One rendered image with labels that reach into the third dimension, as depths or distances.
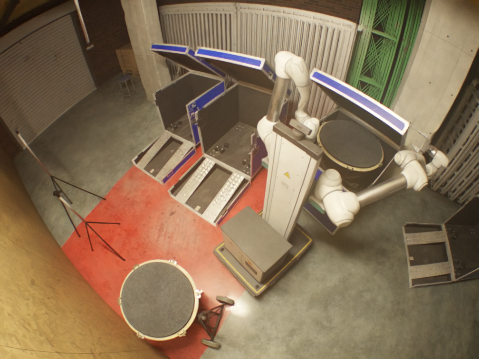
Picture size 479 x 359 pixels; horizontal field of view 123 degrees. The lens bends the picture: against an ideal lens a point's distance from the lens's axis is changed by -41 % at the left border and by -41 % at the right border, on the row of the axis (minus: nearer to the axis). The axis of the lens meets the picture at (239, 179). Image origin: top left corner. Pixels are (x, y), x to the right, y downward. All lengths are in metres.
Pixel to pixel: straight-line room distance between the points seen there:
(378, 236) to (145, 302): 2.92
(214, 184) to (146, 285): 1.85
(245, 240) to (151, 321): 1.05
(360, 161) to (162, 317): 2.42
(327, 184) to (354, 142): 1.35
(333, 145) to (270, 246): 1.35
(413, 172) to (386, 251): 1.90
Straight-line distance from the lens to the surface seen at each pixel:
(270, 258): 1.87
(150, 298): 1.98
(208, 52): 2.61
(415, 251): 3.64
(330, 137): 2.68
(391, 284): 3.25
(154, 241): 3.04
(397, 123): 1.99
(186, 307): 1.88
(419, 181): 1.60
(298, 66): 1.39
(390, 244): 3.42
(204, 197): 3.15
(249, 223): 1.98
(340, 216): 1.40
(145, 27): 4.58
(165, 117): 4.04
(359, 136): 2.88
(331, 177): 1.47
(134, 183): 3.72
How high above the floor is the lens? 2.62
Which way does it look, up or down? 52 degrees down
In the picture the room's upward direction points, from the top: 2 degrees counter-clockwise
